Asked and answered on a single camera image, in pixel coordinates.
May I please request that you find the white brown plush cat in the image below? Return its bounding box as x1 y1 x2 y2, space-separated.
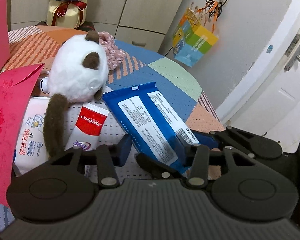
43 30 109 158

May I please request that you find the Colgate toothpaste tube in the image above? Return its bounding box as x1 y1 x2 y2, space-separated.
65 102 109 151

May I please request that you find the blue wet wipes pack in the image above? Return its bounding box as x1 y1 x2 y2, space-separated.
103 82 199 175

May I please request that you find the white door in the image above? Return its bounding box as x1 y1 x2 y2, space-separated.
217 0 300 153

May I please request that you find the white wet tissue pack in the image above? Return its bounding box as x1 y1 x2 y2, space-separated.
13 96 49 177

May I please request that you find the pink floral cloth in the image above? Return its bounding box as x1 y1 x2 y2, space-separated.
98 31 126 71

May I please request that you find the colourful paper gift bag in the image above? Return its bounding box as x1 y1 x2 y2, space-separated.
172 0 219 67

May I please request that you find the red envelope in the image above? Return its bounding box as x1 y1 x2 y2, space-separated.
0 63 44 206

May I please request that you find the dark stool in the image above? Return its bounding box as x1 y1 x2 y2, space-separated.
36 21 95 32

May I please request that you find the patchwork tablecloth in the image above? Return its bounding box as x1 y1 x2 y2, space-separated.
0 24 225 233

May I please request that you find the beige wardrobe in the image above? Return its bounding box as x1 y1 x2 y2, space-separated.
11 0 182 51

